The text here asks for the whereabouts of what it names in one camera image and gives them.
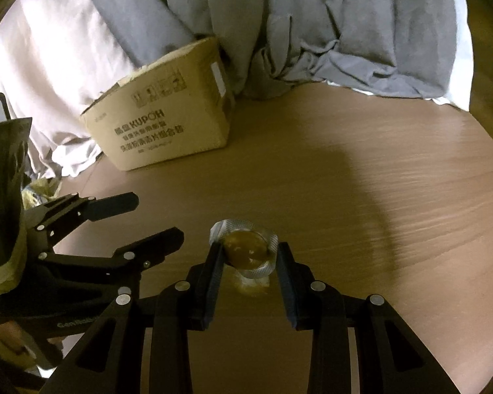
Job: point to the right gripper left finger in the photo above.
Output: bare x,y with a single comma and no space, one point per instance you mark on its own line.
108,357

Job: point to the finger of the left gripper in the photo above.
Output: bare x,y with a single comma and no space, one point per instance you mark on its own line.
144,254
100,209

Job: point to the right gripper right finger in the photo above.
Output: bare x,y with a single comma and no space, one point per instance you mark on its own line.
358,345

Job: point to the round clear pastry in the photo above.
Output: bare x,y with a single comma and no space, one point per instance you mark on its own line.
250,255

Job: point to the person's left hand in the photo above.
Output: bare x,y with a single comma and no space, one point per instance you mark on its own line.
12,347

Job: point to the dark bag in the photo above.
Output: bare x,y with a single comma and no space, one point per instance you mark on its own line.
14,135

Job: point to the cardboard box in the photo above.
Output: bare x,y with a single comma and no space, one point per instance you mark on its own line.
178,106

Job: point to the beige curtain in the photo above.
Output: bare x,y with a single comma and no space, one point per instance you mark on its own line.
56,58

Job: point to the grey curtain right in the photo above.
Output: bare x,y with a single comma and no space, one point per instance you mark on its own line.
391,48

